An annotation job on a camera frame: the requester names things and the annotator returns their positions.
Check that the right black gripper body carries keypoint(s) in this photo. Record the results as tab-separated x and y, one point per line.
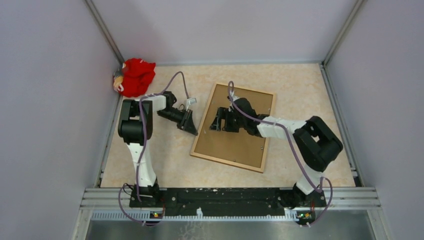
233	123

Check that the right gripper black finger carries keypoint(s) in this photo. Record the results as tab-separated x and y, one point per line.
218	124
222	113

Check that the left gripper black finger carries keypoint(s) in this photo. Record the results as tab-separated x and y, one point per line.
188	117
190	128

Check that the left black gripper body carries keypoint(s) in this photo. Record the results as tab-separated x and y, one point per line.
180	124

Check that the wooden picture frame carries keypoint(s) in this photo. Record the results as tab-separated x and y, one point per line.
198	145

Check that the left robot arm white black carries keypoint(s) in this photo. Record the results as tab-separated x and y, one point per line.
135	127

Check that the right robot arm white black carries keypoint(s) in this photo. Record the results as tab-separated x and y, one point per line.
313	144

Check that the red cloth doll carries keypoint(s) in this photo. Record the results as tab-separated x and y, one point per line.
134	77

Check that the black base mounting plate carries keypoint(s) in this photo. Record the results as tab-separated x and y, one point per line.
227	202

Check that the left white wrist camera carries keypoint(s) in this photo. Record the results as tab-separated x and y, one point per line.
190	101

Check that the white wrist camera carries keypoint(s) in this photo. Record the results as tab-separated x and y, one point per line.
232	98
190	101

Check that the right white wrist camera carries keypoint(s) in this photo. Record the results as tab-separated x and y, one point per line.
232	98

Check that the aluminium front rail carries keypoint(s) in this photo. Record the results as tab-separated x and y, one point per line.
351	213

